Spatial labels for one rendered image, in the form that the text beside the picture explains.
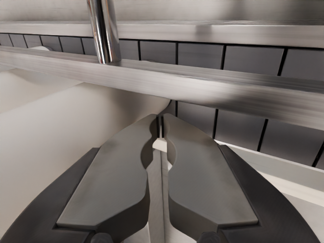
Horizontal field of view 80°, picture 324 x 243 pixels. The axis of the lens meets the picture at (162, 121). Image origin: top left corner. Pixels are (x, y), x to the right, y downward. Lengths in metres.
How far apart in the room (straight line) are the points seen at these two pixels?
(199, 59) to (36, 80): 0.14
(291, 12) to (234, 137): 0.11
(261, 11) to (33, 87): 0.20
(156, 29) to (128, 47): 0.04
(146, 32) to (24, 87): 0.11
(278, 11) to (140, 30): 0.11
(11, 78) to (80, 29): 0.09
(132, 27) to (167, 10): 0.05
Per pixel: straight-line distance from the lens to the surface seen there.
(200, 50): 0.16
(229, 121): 0.17
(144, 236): 0.41
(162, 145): 0.17
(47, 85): 0.20
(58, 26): 0.27
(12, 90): 0.20
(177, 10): 0.22
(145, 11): 0.24
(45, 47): 0.29
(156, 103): 0.16
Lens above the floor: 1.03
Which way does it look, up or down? 47 degrees down
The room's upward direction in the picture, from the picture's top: 132 degrees counter-clockwise
